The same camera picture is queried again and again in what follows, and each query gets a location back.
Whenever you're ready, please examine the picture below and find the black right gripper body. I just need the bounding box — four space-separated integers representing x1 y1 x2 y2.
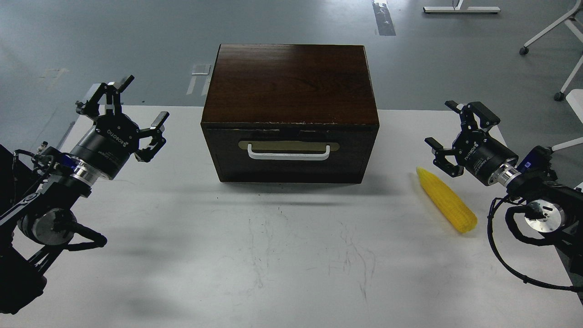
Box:
454 131 518 185

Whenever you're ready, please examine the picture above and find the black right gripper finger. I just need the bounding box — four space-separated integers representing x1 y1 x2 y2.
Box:
424 137 464 177
445 100 501 136

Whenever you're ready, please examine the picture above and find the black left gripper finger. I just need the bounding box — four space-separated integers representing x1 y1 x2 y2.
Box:
76 75 135 121
134 111 169 163

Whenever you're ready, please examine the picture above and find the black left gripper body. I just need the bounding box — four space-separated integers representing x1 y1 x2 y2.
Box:
70 114 139 180

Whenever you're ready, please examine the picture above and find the yellow corn cob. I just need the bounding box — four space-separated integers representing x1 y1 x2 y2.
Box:
416 167 478 233

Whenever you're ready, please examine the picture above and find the wooden drawer with white handle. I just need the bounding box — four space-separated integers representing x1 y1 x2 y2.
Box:
204 128 376 184

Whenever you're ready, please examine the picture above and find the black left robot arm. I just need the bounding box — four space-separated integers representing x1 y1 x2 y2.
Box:
0 75 169 315

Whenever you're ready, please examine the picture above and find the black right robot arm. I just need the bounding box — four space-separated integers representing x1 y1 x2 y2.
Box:
425 100 582 275

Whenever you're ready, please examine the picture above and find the white table foot bar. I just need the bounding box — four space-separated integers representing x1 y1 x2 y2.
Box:
423 0 501 14

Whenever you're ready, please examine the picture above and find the dark wooden cabinet box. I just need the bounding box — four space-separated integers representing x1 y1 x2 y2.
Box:
201 44 380 185

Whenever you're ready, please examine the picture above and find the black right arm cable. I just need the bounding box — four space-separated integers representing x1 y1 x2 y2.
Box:
486 197 583 292

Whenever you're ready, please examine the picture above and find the white chair leg frame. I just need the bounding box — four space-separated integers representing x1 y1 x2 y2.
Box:
519 0 583 102

